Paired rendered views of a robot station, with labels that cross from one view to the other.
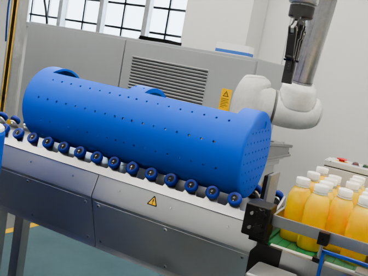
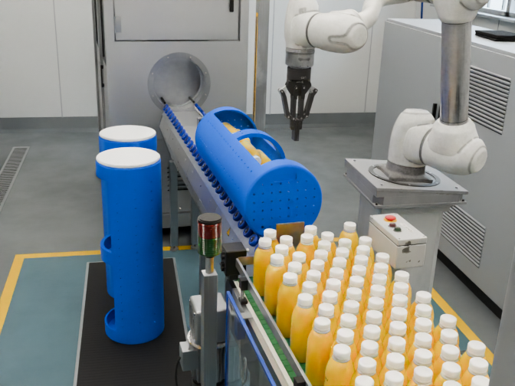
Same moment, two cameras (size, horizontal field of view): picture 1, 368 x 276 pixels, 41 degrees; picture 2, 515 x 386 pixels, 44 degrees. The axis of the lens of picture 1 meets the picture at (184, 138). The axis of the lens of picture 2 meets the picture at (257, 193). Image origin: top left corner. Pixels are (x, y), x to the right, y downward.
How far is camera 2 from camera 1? 179 cm
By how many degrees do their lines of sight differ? 47
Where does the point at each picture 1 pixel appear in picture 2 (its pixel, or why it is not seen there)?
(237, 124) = (252, 175)
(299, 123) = (447, 168)
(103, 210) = not seen: hidden behind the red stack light
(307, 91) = (447, 132)
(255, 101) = (402, 140)
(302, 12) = (289, 75)
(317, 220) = (256, 269)
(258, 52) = not seen: outside the picture
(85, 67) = (419, 71)
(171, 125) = (229, 170)
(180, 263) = not seen: hidden behind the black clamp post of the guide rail
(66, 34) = (408, 33)
